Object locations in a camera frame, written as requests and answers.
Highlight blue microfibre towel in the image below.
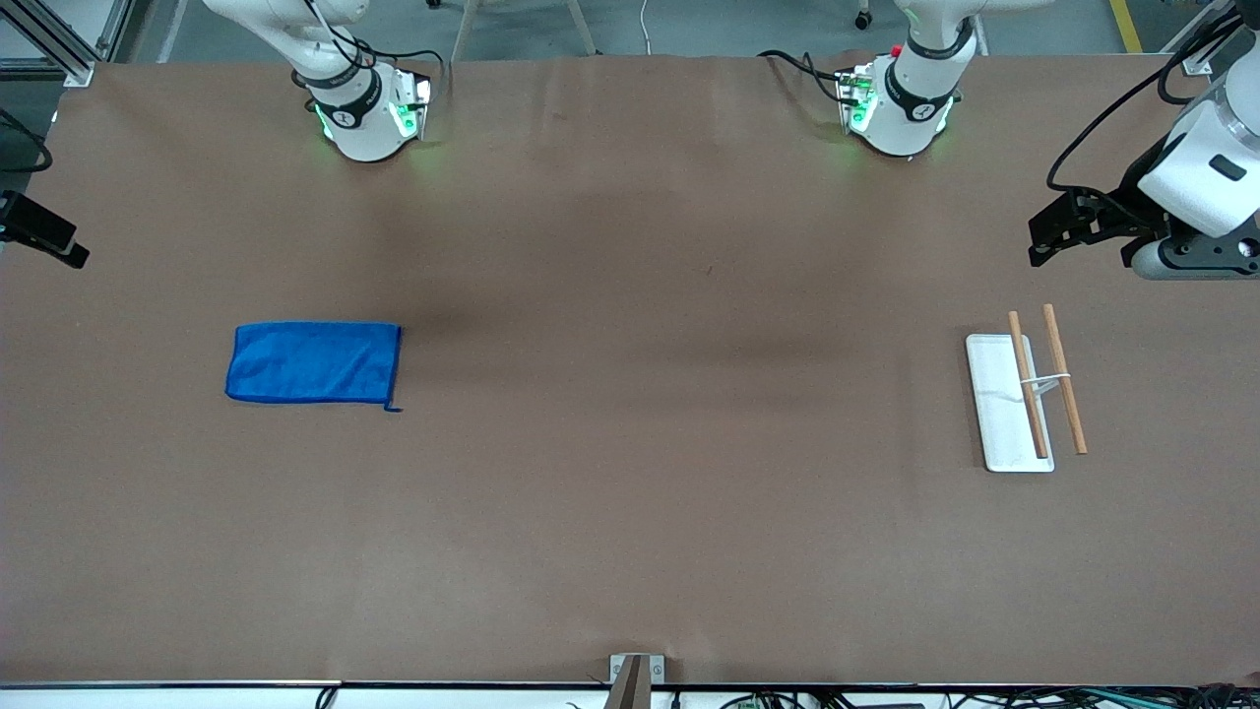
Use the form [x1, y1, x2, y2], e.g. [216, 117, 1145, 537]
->
[224, 322, 405, 413]

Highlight white towel rack wooden rods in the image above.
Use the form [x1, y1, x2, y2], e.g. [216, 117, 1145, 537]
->
[965, 303, 1089, 474]

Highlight white stand legs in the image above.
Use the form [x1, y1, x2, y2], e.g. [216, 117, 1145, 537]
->
[448, 0, 601, 60]

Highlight brown table cover sheet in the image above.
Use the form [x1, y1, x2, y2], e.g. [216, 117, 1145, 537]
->
[0, 54, 1260, 687]

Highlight black left arm gripper cable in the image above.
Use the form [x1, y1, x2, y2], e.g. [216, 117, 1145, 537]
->
[1045, 5, 1243, 213]

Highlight black arm gripper cable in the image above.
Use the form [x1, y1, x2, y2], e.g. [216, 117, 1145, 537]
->
[0, 106, 52, 174]
[1045, 5, 1243, 213]

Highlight black right arm gripper cable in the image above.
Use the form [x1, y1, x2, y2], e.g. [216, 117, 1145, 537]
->
[0, 106, 52, 174]

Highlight aluminium frame profile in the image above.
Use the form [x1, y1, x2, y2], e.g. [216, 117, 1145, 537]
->
[0, 0, 99, 88]
[1176, 0, 1260, 78]

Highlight black left arm base cable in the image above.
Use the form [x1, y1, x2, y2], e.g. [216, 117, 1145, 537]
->
[758, 49, 852, 104]

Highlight black arm base cable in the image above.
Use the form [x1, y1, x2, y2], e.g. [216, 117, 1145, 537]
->
[758, 49, 852, 104]
[305, 0, 454, 99]

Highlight black right arm base cable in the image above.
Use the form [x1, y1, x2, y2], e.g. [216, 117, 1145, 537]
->
[305, 0, 454, 99]

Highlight white table edge rail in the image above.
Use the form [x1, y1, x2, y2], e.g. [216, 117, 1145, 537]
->
[0, 682, 1260, 709]

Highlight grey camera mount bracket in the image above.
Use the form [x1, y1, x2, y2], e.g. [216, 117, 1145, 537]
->
[608, 653, 666, 709]

